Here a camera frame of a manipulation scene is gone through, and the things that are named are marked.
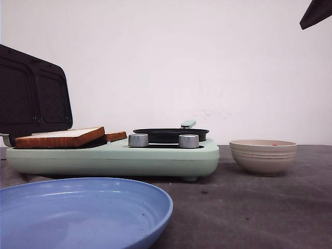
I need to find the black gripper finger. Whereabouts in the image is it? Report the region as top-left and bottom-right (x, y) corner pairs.
(299, 0), (332, 30)

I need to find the beige ribbed ceramic bowl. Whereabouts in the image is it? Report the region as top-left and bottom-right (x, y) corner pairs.
(229, 140), (297, 176)

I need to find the white bread slice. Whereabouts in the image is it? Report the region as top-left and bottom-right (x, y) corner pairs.
(15, 126), (105, 149)
(105, 131), (127, 142)

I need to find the breakfast maker hinged lid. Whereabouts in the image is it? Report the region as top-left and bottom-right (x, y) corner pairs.
(1, 45), (73, 147)

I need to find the mint green breakfast maker base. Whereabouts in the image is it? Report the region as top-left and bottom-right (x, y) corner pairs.
(6, 136), (219, 181)

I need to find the right silver control knob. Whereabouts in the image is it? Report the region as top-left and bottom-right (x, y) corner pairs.
(178, 134), (199, 149)

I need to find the silver control knob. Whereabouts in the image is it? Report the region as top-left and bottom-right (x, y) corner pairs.
(128, 134), (149, 148)
(178, 134), (199, 149)

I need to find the small black frying pan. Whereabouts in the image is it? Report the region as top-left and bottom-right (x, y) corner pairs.
(133, 119), (209, 144)

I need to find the left silver control knob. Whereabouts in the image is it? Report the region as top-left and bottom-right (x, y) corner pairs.
(128, 134), (149, 148)

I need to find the blue plastic plate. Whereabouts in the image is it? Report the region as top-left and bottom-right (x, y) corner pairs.
(1, 177), (173, 248)

